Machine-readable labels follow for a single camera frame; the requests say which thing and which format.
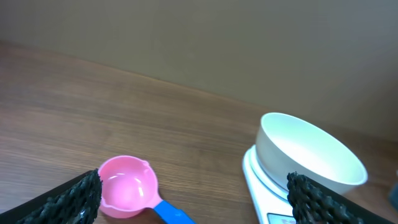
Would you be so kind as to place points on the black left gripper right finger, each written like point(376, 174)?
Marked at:
point(314, 203)

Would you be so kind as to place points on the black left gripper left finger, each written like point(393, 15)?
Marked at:
point(77, 201)

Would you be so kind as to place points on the pink scoop blue handle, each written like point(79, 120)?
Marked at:
point(130, 185)

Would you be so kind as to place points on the white digital kitchen scale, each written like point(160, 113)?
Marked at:
point(269, 199)

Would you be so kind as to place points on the white bowl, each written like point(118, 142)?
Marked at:
point(287, 144)

